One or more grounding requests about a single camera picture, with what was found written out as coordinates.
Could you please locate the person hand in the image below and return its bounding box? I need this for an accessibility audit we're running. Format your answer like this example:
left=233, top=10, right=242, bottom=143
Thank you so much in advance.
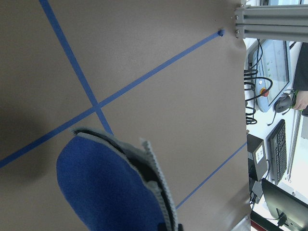
left=293, top=91, right=308, bottom=110

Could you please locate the blue towel grey trim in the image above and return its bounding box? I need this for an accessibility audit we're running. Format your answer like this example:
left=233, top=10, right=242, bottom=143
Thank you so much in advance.
left=56, top=127, right=183, bottom=231

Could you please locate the black headset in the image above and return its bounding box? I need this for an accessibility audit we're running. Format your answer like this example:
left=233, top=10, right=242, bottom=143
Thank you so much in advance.
left=267, top=90, right=298, bottom=126

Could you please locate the black keyboard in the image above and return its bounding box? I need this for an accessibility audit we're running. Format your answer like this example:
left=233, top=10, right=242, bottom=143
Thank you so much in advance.
left=267, top=119, right=287, bottom=185

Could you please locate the black power adapter box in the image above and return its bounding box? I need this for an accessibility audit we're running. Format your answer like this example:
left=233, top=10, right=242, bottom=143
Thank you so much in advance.
left=247, top=134, right=268, bottom=181

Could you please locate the black monitor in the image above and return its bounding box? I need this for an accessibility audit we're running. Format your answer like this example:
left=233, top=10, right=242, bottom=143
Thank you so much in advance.
left=261, top=179, right=308, bottom=231

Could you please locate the brown table mat blue grid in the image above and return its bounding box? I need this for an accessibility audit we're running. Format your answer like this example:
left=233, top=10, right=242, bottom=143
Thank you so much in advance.
left=0, top=0, right=250, bottom=231

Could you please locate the black coiled pendant cable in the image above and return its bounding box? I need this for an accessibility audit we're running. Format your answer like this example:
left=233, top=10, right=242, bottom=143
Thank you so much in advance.
left=244, top=69, right=274, bottom=125

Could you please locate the teach pendant near post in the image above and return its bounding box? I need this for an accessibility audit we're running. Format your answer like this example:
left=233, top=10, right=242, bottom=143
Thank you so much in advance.
left=245, top=39, right=293, bottom=113

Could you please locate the grey aluminium frame post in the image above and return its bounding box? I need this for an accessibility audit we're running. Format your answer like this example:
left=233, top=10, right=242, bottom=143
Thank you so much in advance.
left=234, top=5, right=308, bottom=43

